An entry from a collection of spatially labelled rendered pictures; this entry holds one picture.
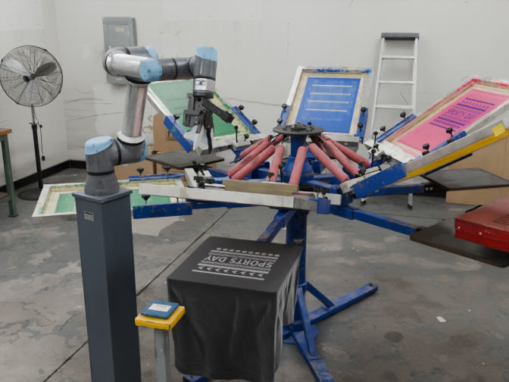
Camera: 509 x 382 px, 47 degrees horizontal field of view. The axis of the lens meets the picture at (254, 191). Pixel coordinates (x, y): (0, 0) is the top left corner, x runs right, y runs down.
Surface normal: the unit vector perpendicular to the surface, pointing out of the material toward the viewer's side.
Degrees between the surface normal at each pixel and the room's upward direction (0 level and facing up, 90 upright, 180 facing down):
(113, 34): 90
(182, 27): 90
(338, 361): 0
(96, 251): 90
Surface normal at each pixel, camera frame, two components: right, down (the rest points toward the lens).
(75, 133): -0.29, 0.27
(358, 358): 0.00, -0.96
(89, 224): -0.57, 0.23
